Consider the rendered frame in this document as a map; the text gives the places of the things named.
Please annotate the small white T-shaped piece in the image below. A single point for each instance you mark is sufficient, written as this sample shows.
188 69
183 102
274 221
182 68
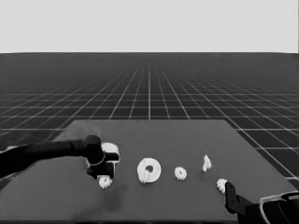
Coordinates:
206 164

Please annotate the white round carrier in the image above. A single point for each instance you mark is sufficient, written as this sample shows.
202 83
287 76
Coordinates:
156 165

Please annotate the small white gear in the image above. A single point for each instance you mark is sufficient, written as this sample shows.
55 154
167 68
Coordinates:
105 184
142 178
177 174
220 185

